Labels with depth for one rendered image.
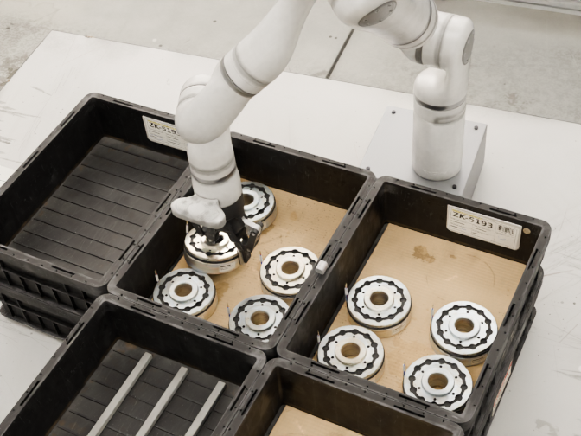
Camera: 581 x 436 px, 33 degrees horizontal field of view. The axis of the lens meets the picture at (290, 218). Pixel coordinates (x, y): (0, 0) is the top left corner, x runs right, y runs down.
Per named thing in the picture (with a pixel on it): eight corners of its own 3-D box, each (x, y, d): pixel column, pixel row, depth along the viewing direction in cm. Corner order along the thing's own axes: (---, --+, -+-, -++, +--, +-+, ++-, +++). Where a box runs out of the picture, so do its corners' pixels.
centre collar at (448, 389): (429, 364, 147) (429, 362, 146) (459, 376, 145) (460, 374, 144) (415, 389, 144) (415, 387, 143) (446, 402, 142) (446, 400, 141)
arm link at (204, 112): (162, 133, 138) (224, 79, 130) (170, 93, 144) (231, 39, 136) (201, 159, 141) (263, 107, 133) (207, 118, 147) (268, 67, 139)
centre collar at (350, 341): (342, 335, 151) (342, 332, 151) (372, 346, 150) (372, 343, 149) (328, 359, 149) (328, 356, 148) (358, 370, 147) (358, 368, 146)
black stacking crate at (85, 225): (104, 137, 195) (91, 92, 187) (233, 176, 184) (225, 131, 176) (-22, 279, 172) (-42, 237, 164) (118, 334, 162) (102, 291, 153)
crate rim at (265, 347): (227, 138, 177) (226, 129, 176) (379, 182, 167) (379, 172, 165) (105, 299, 154) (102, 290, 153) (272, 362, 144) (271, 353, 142)
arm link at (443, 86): (482, 8, 160) (475, 89, 172) (427, -4, 163) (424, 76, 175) (462, 41, 154) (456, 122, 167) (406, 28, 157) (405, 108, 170)
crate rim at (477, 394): (379, 182, 167) (379, 172, 165) (552, 233, 156) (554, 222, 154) (273, 362, 144) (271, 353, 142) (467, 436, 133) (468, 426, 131)
